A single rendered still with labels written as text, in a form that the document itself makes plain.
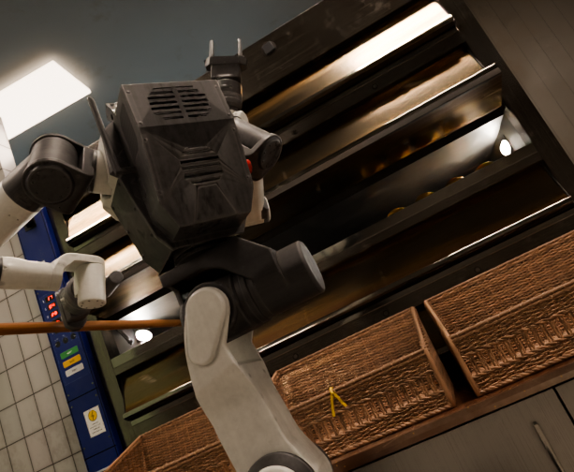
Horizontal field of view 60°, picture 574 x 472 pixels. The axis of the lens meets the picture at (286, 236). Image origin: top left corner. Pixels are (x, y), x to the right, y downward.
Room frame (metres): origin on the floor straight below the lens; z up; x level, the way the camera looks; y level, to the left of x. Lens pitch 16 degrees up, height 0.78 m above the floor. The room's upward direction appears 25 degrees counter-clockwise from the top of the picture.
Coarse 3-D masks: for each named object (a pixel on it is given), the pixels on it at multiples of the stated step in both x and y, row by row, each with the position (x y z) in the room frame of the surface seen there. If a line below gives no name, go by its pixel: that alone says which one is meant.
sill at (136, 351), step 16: (528, 144) 1.65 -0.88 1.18; (496, 160) 1.67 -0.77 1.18; (512, 160) 1.67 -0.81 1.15; (480, 176) 1.69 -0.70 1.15; (448, 192) 1.71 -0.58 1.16; (416, 208) 1.74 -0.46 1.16; (384, 224) 1.76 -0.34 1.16; (352, 240) 1.79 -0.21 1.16; (320, 256) 1.81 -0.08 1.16; (160, 336) 1.95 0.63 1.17; (128, 352) 1.98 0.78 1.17; (144, 352) 1.97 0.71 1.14
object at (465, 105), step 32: (448, 96) 1.54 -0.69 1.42; (480, 96) 1.59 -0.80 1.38; (416, 128) 1.62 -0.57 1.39; (448, 128) 1.70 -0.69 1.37; (352, 160) 1.65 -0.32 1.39; (384, 160) 1.73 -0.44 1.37; (288, 192) 1.68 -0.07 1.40; (320, 192) 1.77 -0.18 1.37; (128, 288) 1.88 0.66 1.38; (160, 288) 1.98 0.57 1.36
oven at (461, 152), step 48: (432, 48) 1.67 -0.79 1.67; (480, 48) 1.64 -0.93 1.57; (336, 96) 1.74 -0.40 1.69; (288, 144) 1.82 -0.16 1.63; (432, 144) 1.79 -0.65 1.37; (480, 144) 1.98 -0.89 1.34; (384, 192) 2.02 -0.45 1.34; (96, 240) 1.98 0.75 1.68; (288, 240) 2.07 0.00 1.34; (336, 240) 2.46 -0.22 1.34; (384, 240) 1.78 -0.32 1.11; (528, 240) 1.68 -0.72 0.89; (432, 288) 1.75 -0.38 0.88; (96, 336) 2.00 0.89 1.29; (336, 336) 1.83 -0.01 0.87; (144, 432) 1.99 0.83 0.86
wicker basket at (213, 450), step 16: (192, 416) 1.91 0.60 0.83; (160, 432) 1.93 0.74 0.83; (176, 432) 1.91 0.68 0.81; (192, 432) 1.89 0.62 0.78; (208, 432) 1.88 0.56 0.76; (128, 448) 1.86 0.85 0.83; (144, 448) 1.94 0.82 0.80; (160, 448) 1.92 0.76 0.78; (176, 448) 1.90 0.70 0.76; (192, 448) 1.89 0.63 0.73; (208, 448) 1.41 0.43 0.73; (112, 464) 1.75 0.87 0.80; (128, 464) 1.84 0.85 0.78; (144, 464) 1.92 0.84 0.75; (160, 464) 1.91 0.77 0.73; (176, 464) 1.43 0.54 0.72; (192, 464) 1.42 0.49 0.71; (208, 464) 1.42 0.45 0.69; (224, 464) 1.41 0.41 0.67
